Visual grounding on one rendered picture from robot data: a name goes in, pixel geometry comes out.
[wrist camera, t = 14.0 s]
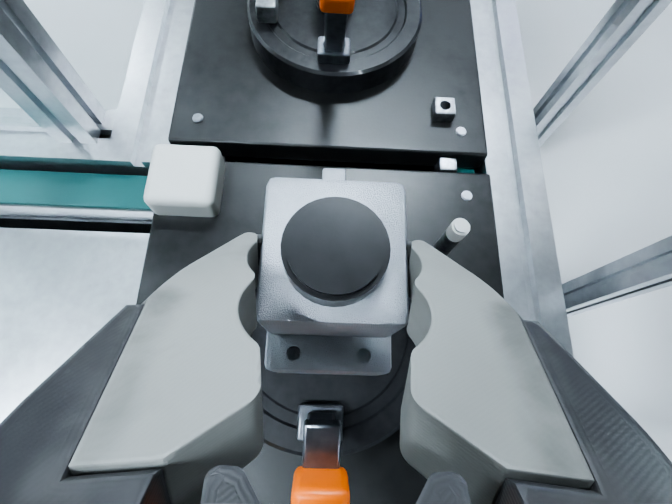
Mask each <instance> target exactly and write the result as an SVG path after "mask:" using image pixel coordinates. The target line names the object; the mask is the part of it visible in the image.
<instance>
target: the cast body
mask: <svg viewBox="0 0 672 504"><path fill-rule="evenodd" d="M262 238H263V242H262V245H261V252H260V263H259V274H258V285H257V296H256V311H257V321H258V322H259V323H260V324H261V325H262V326H263V327H264V328H265V329H266V330H267V335H266V348H265V360H264V364H265V367H266V369H267V370H270V371H272V372H277V373H301V374H333V375H366V376H377V375H385V374H387V373H390V370H391V368H392V364H391V335H393V334H394V333H396V332H397V331H399V330H400V329H402V328H404V327H405V326H406V325H407V322H408V318H409V304H408V267H407V250H406V244H407V230H406V193H405V190H404V187H403V185H401V184H399V183H387V182H366V181H346V171H345V169H338V168H324V169H323V171H322V179H302V178H280V177H275V178H271V179H270V180H269V182H268V184H267V186H266V196H265V207H264V219H263V230H262Z"/></svg>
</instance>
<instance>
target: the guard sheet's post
mask: <svg viewBox="0 0 672 504"><path fill-rule="evenodd" d="M0 88H1V89H2V90H3V91H4V92H5V93H6V94H7V95H8V96H9V97H10V98H11V99H12V100H13V101H15V102H16V103H17V104H18V105H19V106H20V107H21V108H22V109H23V110H24V111H25V112H26V113H27V114H28V115H29V116H30V117H31V118H32V119H33V120H34V121H35V122H36V123H37V124H38V125H39V126H40V127H41V128H42V129H43V130H44V131H45V132H47V133H48V134H49V135H50V136H51V137H52V138H53V139H54V140H55V141H56V142H65V143H73V140H74V137H75V138H76V139H77V140H78V141H79V142H80V143H86V144H97V143H98V139H99V135H100V131H101V130H100V129H99V128H98V127H97V125H96V124H103V120H104V116H105V112H106V111H105V109H104V108H103V107H102V105H101V104H100V103H99V101H98V100H97V99H96V97H95V96H94V95H93V93H92V92H91V91H90V89H89V88H88V87H87V85H86V84H85V82H84V81H83V80H82V78H81V77H80V76H79V74H78V73H77V72H76V70H75V69H74V68H73V66H72V65H71V64H70V62H69V61H68V60H67V58H66V57H65V56H64V54H63V53H62V52H61V50H60V49H59V48H58V46H57V45H56V44H55V42H54V41H53V40H52V38H51V37H50V36H49V34H48V33H47V31H46V30H45V29H44V27H43V26H42V25H41V23H40V22H39V21H38V19H37V18H36V17H35V15H34V14H33V13H32V11H31V10H30V9H29V7H28V6H27V5H26V3H25V2H24V1H23V0H0Z"/></svg>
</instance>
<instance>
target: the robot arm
mask: <svg viewBox="0 0 672 504"><path fill-rule="evenodd" d="M262 242H263V238H262V234H255V233H251V232H247V233H244V234H242V235H240V236H238V237H236V238H235V239H233V240H231V241H230V242H228V243H226V244H224V245H223V246H221V247H219V248H217V249H216V250H214V251H212V252H210V253H209V254H207V255H205V256H204V257H202V258H200V259H198V260H197V261H195V262H193V263H192V264H190V265H188V266H187V267H185V268H184V269H182V270H181V271H179V272H178V273H176V274H175V275H174V276H172V277H171V278H170V279H169V280H167V281H166V282H165V283H164V284H163V285H161V286H160V287H159V288H158V289H157V290H156V291H155V292H153V293H152V294H151V295H150V296H149V297H148V298H147V299H146V300H145V301H144V302H143V303H142V304H137V305H126V306H125V307H124V308H123V309H121V310H120V311H119V312H118V313H117V314H116V315H115V316H114V317H113V318H112V319H111V320H110V321H108V322H107V323H106V324H105V325H104V326H103V327H102V328H101V329H100V330H99V331H98V332H96V333H95V334H94V335H93V336H92V337H91V338H90V339H89V340H88V341H87V342H86V343H85V344H83V345H82V346H81V347H80V348H79V349H78V350H77V351H76V352H75V353H74V354H73V355H71V356H70V357H69V358H68V359H67V360H66V361H65V362H64V363H63V364H62V365H61V366H60V367H58V368H57V369H56V370H55V371H54V372H53V373H52V374H51V375H50V376H49V377H48V378H46V379H45V380H44V381H43V382H42V383H41V384H40V385H39V386H38V387H37V388H36V389H35V390H33V391H32V392H31V393H30V394H29V395H28V396H27V397H26V398H25V399H24V400H23V401H22V402H21V403H20V404H19V405H18V406H17V407H16V408H15V409H14V410H13V411H12V412H11V413H10V414H9V415H8V416H7V417H6V418H5V419H4V420H3V421H2V422H1V423H0V504H260V502H259V500H258V498H257V496H256V494H255V492H254V490H253V488H252V486H251V484H250V482H249V480H248V478H247V476H246V474H245V472H244V470H243V469H242V468H244V467H245V466H246V465H248V464H249V463H250V462H251V461H253V460H254V459H255V458H256V457H257V456H258V455H259V453H260V452H261V450H262V447H263V443H264V435H263V402H262V381H261V360H260V348H259V345H258V344H257V343H256V342H255V341H254V340H253V339H252V338H251V337H250V335H251V334H252V332H253V331H254V330H255V329H256V327H257V311H256V291H255V289H256V288H257V285H258V274H259V263H260V252H261V245H262ZM406 250H407V267H408V296H409V297H410V299H411V307H410V313H409V318H408V324H407V334H408V335H409V337H410V338H411V339H412V341H413V342H414V344H415V346H416V347H415V348H414V349H413V351H412V353H411V358H410V363H409V368H408V374H407V379H406V384H405V389H404V395H403V400H402V405H401V415H400V451H401V454H402V456H403V457H404V459H405V460H406V461H407V463H408V464H410V465H411V466H412V467H413V468H414V469H415V470H417V471H418V472H419V473H420V474H421V475H423V476H424V477H425V478H426V479H427V482H426V484H425V486H424V488H423V490H422V492H421V494H420V496H419V498H418V500H417V502H416V504H672V462H671V461H670V460H669V458H668V457H667V456H666V455H665V453H664V452H663V451H662V450H661V448H660V447H659V446H658V445H657V444H656V443H655V441H654V440H653V439H652V438H651V437H650V436H649V435H648V433H647V432H646V431H645V430H644V429H643V428H642V427H641V426H640V425H639V423H638V422H637V421H636V420H635V419H634V418H633V417H632V416H631V415H630V414H629V413H628V412H627V411H626V410H625V409H624V408H623V407H622V406H621V405H620V404H619V403H618V402H617V401H616V400H615V399H614V398H613V397H612V396H611V395H610V394H609V393H608V392H607V391H606V390H605V389H604V388H603V387H602V386H601V385H600V384H599V383H598V382H597V381H596V380H595V379H594V377H593V376H592V375H591V374H590V373H589V372H588V371H587V370H586V369H585V368H584V367H583V366H582V365H581V364H580V363H579V362H578V361H577V360H576V359H575V358H574V357H573V356H572V355H571V354H570V353H569V352H568V351H567V350H566V349H565V348H564V347H563V346H562V345H561V344H560V343H559V342H558V341H557V340H556V339H555V338H554V337H553V336H552V335H551V334H550V333H549V332H548V331H547V330H546V329H545V328H544V327H543V326H542V325H541V324H540V323H539V322H538V321H531V320H523V319H522V318H521V316H520V315H519V314H518V313H517V312H516V311H515V310H514V309H513V308H512V307H511V306H510V305H509V304H508V303H507V302H506V301H505V300H504V299H503V298H502V297H501V296H500V295H499V294H498V293H497V292H496V291H495V290H494V289H492V288H491V287H490V286H489V285H487V284H486V283H485V282H484V281H482V280H481V279H480V278H478V277H477V276H475V275H474V274H472V273H471V272H469V271H468V270H466V269H465V268H463V267H462V266H461V265H459V264H458V263H456V262H455V261H453V260H452V259H450V258H449V257H447V256H446V255H444V254H443V253H441V252H440V251H438V250H437V249H435V248H434V247H432V246H431V245H429V244H428V243H426V242H424V241H421V240H415V241H412V242H411V241H407V244H406Z"/></svg>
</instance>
